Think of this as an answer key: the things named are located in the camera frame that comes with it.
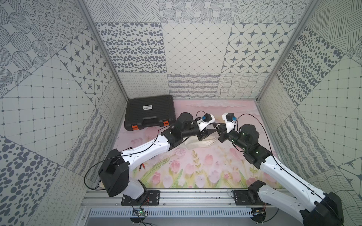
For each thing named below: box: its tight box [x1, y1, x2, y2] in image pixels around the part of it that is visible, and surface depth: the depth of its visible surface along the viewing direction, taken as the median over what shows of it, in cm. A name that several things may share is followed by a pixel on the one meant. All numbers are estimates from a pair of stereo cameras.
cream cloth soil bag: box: [182, 132, 220, 150], surface depth 77 cm
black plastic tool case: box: [123, 94, 177, 131], surface depth 103 cm
